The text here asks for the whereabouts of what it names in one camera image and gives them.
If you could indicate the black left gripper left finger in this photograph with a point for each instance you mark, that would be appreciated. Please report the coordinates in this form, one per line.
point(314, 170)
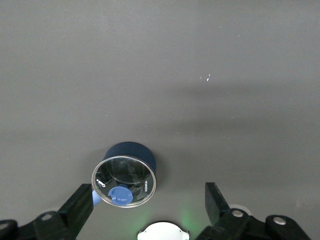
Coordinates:
point(62, 220)

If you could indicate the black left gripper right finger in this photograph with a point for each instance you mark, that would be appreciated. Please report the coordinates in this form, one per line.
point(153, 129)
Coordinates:
point(225, 222)

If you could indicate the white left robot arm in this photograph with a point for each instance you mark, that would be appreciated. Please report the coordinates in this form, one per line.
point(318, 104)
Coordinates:
point(162, 231)

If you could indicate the glass lid with blue knob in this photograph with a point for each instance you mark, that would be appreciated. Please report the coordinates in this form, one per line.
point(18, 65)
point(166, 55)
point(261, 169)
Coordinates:
point(125, 175)

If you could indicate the dark blue saucepan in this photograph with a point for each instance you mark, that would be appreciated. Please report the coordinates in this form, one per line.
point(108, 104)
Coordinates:
point(130, 150)

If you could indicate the dark grey table mat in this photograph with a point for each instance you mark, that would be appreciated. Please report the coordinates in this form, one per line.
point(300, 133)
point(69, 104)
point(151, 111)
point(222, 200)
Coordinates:
point(160, 75)

